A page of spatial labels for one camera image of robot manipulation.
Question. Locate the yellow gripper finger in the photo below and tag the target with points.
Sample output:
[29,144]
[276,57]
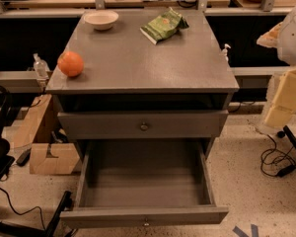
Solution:
[283,104]
[270,38]

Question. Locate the grey middle drawer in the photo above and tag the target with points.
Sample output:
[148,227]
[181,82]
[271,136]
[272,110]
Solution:
[160,124]

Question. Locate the black chair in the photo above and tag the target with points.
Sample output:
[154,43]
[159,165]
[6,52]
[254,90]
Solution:
[6,162]

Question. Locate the white pump bottle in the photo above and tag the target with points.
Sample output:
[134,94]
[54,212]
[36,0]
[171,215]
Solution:
[225,50]

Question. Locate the green snack bag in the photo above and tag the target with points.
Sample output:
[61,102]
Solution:
[164,26]

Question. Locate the black power brick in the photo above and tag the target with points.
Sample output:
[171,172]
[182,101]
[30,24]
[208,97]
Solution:
[24,158]

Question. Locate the orange fruit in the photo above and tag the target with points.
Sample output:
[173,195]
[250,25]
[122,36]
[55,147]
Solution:
[70,63]

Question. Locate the grey drawer cabinet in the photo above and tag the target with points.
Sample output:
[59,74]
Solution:
[125,72]

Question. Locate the cardboard box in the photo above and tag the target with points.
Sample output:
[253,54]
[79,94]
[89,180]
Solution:
[48,157]

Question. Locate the grey open bottom drawer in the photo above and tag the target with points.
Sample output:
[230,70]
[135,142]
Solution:
[144,182]

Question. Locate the white ceramic bowl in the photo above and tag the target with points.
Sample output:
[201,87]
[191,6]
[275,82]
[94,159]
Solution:
[101,20]

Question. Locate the clear sanitizer bottle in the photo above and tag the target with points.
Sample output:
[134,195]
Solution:
[40,66]

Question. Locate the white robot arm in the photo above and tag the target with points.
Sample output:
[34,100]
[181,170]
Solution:
[286,46]

